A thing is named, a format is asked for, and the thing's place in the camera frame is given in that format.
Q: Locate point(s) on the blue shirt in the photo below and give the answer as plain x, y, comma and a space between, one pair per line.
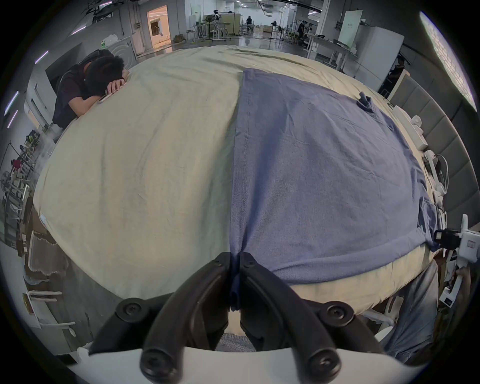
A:
318, 168

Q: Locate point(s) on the phone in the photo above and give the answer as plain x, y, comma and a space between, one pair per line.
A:
105, 98

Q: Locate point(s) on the person's right hand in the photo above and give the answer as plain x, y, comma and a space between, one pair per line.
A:
466, 279

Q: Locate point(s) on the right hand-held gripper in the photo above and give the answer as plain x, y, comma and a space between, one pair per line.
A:
469, 243

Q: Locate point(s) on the white cabinet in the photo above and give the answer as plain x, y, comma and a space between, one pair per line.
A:
375, 52

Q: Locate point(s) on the white desk with equipment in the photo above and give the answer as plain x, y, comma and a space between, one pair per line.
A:
212, 27

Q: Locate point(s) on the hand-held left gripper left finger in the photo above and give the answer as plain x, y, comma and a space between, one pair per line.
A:
176, 322

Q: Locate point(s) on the long white table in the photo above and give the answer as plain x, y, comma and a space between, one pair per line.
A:
330, 48

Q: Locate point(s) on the person's legs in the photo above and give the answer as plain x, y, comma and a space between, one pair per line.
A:
416, 318

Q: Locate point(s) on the grey padded headboard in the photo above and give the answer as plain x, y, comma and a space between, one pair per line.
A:
438, 120

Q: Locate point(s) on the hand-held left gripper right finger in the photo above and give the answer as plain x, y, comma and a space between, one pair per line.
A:
288, 318

